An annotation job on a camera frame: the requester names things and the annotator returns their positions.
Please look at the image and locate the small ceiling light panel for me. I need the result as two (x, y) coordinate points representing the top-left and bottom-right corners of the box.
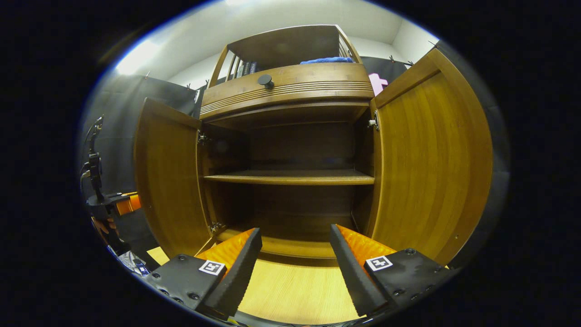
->
(115, 40), (160, 76)

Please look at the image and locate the wooden cabinet door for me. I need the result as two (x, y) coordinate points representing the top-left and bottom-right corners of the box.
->
(365, 48), (494, 267)
(133, 97), (213, 259)

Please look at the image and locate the black backdrop cloth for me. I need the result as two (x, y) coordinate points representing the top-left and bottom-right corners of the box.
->
(79, 40), (512, 269)

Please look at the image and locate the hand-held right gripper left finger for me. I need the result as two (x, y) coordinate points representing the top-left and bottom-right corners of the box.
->
(143, 227), (263, 319)

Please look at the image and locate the wooden double-door shoe cabinet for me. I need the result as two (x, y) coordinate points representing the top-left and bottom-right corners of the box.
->
(133, 24), (494, 269)

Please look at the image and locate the wooden inner cabinet shelf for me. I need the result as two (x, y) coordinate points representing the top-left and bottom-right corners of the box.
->
(202, 169), (375, 186)

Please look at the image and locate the blue folded towel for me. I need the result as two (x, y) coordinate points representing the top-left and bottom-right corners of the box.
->
(299, 56), (355, 65)

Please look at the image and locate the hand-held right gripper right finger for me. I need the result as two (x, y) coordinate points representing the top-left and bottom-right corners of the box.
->
(330, 223), (459, 317)

